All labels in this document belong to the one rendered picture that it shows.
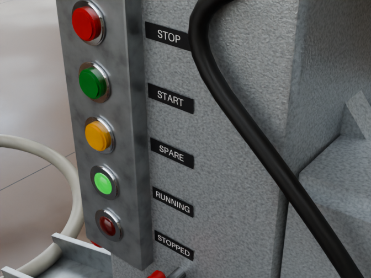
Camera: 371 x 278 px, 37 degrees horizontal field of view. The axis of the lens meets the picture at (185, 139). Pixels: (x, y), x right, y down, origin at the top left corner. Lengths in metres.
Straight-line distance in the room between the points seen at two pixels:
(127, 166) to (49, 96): 3.14
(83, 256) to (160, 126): 0.59
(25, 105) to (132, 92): 3.12
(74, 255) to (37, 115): 2.43
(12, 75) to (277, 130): 3.63
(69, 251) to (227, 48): 0.72
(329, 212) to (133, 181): 0.17
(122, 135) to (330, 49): 0.18
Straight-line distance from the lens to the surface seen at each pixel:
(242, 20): 0.37
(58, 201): 2.69
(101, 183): 0.52
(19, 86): 3.80
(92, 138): 0.49
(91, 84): 0.46
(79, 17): 0.45
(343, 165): 0.44
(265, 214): 0.43
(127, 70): 0.44
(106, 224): 0.55
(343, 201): 0.42
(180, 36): 0.41
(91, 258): 1.01
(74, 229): 1.11
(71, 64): 0.49
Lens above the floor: 1.62
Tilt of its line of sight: 32 degrees down
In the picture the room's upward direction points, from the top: straight up
